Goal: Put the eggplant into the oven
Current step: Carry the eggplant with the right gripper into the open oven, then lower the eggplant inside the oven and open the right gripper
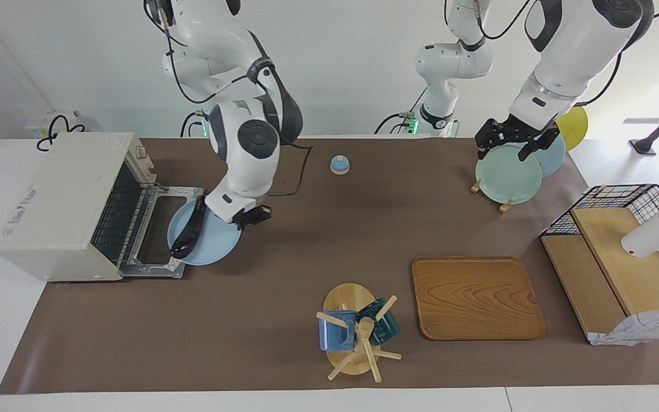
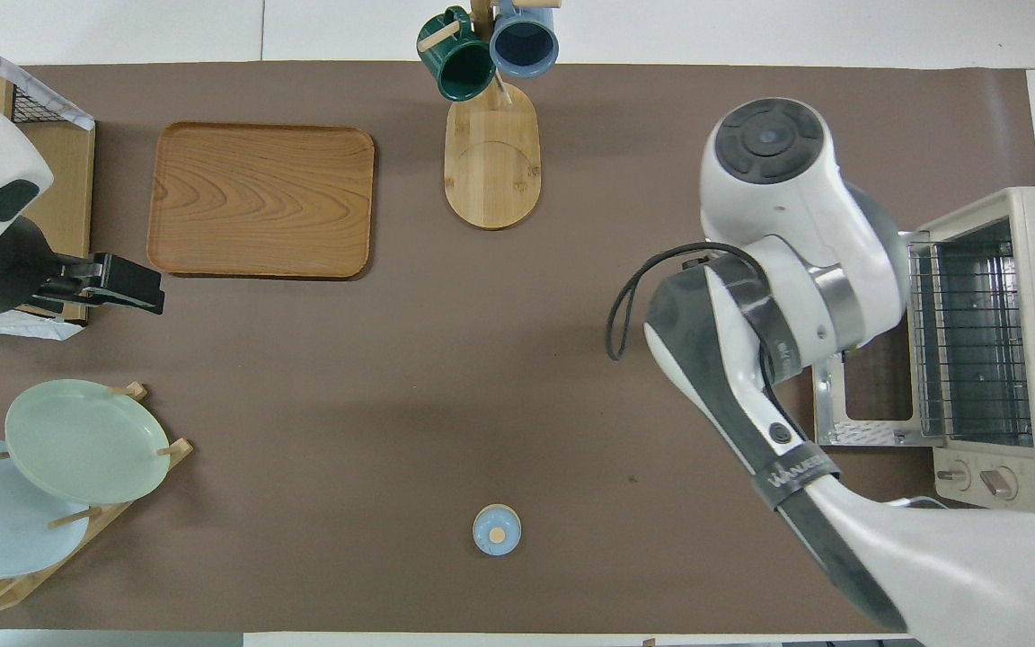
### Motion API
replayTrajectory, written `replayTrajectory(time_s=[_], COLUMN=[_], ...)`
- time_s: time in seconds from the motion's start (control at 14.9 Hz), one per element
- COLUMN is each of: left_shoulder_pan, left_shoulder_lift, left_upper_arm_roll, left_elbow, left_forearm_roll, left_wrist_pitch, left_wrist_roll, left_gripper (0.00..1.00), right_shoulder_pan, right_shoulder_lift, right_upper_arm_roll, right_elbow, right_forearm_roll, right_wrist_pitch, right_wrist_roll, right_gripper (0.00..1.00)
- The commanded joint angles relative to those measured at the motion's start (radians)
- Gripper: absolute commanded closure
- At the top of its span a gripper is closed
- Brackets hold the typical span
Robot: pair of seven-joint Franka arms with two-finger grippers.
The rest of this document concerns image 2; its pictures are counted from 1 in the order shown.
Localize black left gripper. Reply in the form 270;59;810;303
0;216;165;317

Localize glass oven door with handle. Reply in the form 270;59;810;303
812;229;932;448

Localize wooden stepped shelf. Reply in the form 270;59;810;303
0;67;94;324

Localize wooden serving tray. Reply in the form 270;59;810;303
146;122;376;280

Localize pale green plate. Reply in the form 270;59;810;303
4;378;172;506

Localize wooden plate rack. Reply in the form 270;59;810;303
0;382;195;616

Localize brown table mat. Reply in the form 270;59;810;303
0;61;1035;634

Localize wooden mug tree stand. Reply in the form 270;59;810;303
417;0;563;228

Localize dark green mug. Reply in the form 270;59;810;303
417;7;496;102

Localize blue mug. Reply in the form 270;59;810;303
489;0;561;79

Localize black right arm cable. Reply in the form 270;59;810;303
606;241;779;387

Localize metal oven wire rack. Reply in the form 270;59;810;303
917;220;1035;441

